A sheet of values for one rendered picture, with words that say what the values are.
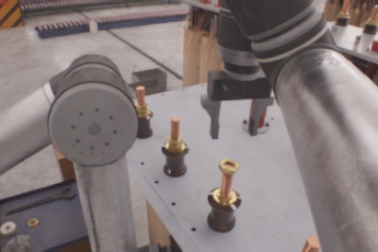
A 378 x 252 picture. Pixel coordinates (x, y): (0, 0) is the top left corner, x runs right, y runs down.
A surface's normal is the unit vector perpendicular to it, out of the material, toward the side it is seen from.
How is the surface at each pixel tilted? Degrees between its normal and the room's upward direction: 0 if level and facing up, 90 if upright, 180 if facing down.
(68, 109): 75
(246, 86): 90
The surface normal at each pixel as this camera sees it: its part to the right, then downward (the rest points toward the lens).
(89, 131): 0.30, 0.36
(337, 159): -0.81, -0.55
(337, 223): -0.96, -0.29
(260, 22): -0.50, 0.62
